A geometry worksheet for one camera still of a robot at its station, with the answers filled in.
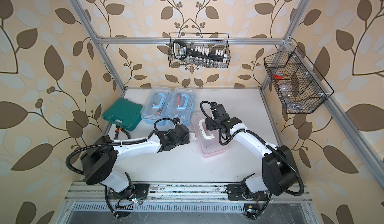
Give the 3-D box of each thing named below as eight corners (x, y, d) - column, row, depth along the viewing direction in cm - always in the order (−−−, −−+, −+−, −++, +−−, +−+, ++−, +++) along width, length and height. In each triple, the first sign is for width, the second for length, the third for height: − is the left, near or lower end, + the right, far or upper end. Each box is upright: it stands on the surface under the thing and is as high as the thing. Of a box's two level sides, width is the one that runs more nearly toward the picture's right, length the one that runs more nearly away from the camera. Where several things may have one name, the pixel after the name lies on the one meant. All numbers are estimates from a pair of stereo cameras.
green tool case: (104, 118, 105) (100, 114, 101) (122, 100, 116) (119, 96, 112) (132, 132, 98) (129, 128, 94) (149, 112, 109) (147, 107, 105)
